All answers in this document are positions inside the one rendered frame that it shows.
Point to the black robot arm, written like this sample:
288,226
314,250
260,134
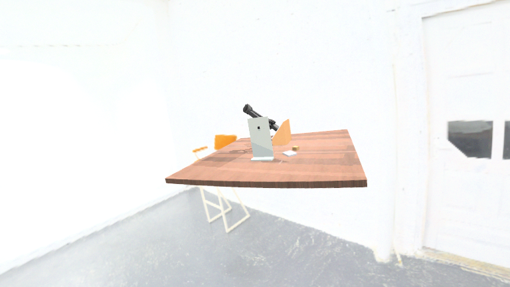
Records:
248,110

